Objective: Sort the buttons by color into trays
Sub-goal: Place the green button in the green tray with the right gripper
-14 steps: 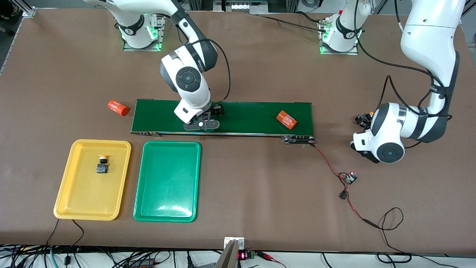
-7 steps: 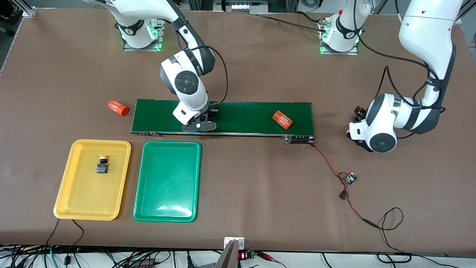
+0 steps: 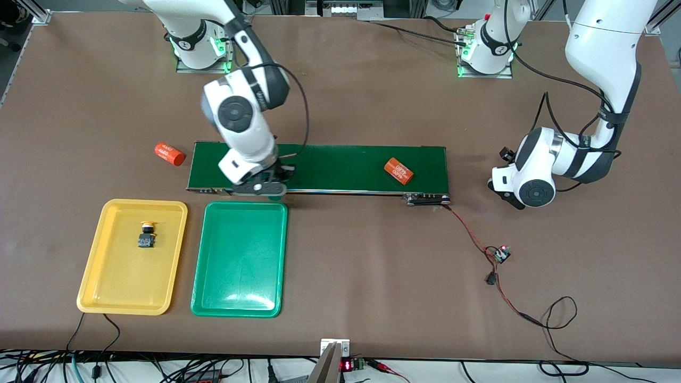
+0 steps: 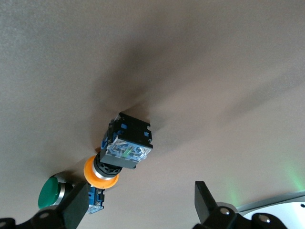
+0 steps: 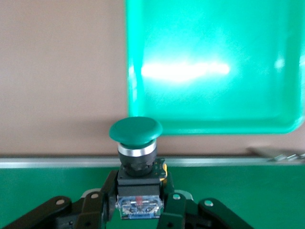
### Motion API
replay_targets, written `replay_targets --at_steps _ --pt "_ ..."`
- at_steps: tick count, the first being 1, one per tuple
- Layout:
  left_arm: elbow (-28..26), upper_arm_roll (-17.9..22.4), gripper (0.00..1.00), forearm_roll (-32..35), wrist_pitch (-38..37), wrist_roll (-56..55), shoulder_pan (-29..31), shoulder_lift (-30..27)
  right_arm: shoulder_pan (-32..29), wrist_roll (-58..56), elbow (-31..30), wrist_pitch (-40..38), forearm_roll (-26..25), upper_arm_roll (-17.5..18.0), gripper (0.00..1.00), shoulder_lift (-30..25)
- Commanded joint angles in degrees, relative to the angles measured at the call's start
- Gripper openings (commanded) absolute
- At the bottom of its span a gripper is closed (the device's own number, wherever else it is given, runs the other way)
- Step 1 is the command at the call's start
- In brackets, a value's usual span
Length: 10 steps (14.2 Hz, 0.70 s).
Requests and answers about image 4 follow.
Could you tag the yellow push button switch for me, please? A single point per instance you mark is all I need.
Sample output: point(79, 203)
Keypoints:
point(128, 133)

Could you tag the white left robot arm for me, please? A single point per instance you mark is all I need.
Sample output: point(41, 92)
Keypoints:
point(286, 214)

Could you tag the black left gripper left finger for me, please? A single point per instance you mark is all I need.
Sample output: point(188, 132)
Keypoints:
point(71, 210)

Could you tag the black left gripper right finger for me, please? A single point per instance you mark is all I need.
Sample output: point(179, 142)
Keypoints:
point(209, 214)

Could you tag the green push button switch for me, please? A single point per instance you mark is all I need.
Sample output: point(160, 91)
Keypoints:
point(48, 193)

